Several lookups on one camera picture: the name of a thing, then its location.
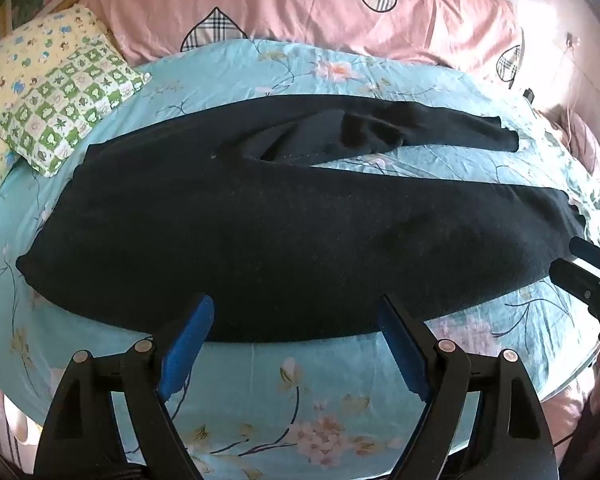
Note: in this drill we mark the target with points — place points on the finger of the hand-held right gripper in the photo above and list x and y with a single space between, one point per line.
592 252
577 280

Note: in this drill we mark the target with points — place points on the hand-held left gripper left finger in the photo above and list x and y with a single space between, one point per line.
187 345

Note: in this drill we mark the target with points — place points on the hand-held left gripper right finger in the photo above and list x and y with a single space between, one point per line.
402 345

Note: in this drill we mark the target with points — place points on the black pants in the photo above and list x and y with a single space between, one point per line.
260 240

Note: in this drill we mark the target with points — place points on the plain pink pillow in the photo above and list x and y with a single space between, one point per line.
587 145

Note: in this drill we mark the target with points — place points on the blue floral bed sheet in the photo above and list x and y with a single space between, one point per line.
290 410

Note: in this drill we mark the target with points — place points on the pink under sheet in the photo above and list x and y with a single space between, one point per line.
565 415

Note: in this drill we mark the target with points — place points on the green checkered pillow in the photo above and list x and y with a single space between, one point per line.
67 110

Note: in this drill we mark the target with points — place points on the yellow cartoon print pillow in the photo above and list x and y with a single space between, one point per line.
10 75

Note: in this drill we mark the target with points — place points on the pink heart-print pillow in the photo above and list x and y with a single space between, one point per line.
300 5

